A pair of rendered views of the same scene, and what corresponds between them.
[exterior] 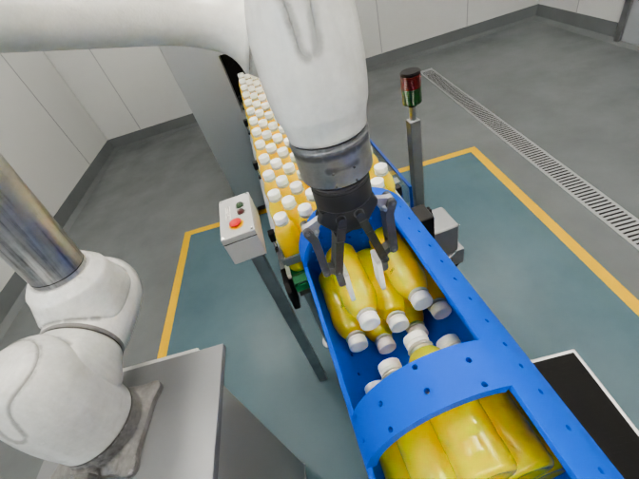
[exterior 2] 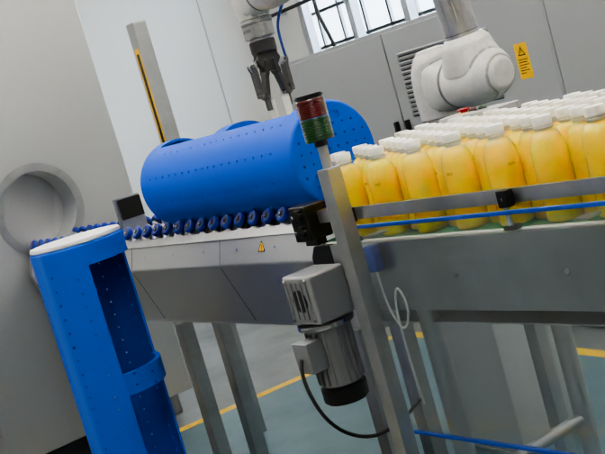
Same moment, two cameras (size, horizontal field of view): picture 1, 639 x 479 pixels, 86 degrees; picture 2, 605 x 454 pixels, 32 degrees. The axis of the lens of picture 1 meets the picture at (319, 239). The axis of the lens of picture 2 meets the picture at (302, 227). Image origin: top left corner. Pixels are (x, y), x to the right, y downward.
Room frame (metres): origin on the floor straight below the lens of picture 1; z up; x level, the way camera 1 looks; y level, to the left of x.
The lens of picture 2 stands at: (2.90, -1.72, 1.27)
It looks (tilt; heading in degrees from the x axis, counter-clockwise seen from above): 7 degrees down; 147
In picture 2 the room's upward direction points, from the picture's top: 16 degrees counter-clockwise
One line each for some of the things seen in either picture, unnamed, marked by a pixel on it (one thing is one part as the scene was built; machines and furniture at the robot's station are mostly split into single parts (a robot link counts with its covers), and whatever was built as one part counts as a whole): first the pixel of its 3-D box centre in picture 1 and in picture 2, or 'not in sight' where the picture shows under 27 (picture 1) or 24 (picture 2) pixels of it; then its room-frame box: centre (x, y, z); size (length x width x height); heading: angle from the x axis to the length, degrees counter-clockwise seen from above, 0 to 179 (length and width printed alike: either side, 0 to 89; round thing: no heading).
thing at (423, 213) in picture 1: (416, 227); (312, 222); (0.71, -0.28, 0.95); 0.10 x 0.07 x 0.10; 92
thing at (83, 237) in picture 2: not in sight; (75, 240); (-0.14, -0.56, 1.03); 0.28 x 0.28 x 0.01
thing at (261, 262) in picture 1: (294, 323); not in sight; (0.86, 0.21, 0.50); 0.04 x 0.04 x 1.00; 2
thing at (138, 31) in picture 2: not in sight; (197, 232); (-0.84, 0.20, 0.85); 0.06 x 0.06 x 1.70; 2
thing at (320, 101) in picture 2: (410, 80); (311, 108); (1.06, -0.43, 1.23); 0.06 x 0.06 x 0.04
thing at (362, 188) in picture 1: (344, 201); (266, 55); (0.36, -0.05, 1.40); 0.08 x 0.07 x 0.09; 92
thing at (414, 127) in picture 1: (420, 235); (395, 410); (1.06, -0.43, 0.55); 0.04 x 0.04 x 1.10; 2
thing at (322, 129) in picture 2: (411, 94); (317, 129); (1.06, -0.43, 1.18); 0.06 x 0.06 x 0.05
